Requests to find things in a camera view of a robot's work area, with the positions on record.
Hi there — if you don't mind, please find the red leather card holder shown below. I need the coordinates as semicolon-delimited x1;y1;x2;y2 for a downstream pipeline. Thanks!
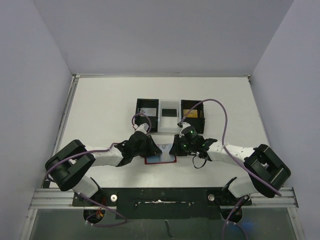
144;143;177;165

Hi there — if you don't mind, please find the silver VIP card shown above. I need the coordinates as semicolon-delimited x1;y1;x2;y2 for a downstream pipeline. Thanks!
139;107;158;117

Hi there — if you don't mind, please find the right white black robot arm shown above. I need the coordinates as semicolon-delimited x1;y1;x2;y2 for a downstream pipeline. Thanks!
169;126;291;205

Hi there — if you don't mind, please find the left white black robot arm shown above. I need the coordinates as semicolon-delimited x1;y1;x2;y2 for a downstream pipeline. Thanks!
45;131;162;206

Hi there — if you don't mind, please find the gold VIP card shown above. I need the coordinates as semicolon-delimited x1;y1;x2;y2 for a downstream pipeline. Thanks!
183;109;198;118

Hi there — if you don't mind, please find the black card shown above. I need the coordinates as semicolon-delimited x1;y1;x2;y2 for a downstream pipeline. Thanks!
161;108;177;117

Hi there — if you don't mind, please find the white middle bin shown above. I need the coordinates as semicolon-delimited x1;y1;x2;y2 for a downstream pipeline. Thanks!
158;99;181;135

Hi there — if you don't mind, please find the right black bin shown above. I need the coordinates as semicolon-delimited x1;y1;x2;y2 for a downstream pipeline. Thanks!
180;99;205;134

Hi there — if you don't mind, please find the black bin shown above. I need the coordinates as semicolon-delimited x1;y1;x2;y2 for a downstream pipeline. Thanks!
135;98;160;133
180;99;205;134

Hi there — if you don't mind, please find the left black bin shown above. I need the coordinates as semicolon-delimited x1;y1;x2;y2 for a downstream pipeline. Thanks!
135;98;160;133

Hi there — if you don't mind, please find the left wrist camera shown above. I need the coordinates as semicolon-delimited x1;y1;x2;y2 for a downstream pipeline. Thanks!
132;123;150;135

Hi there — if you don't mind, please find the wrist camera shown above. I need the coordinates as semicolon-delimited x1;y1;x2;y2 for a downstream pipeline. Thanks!
132;123;150;135
179;122;198;140

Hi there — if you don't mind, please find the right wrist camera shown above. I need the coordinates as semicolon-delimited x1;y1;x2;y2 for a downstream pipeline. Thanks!
179;122;198;140

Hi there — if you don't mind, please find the short black cable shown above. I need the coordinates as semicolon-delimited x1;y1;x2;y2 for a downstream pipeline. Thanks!
191;153;207;169

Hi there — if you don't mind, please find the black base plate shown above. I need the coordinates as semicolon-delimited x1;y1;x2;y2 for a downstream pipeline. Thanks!
72;187;252;221

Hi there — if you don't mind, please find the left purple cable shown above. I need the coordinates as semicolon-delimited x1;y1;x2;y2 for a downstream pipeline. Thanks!
45;113;153;228

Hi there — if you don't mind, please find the aluminium left rail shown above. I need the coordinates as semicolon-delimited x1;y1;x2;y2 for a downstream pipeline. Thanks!
44;73;80;181

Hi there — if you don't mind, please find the aluminium rail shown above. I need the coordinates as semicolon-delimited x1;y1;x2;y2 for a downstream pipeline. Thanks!
28;186;299;210
44;73;80;181

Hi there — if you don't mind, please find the aluminium front rail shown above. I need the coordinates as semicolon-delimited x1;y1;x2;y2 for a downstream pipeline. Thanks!
28;186;299;210

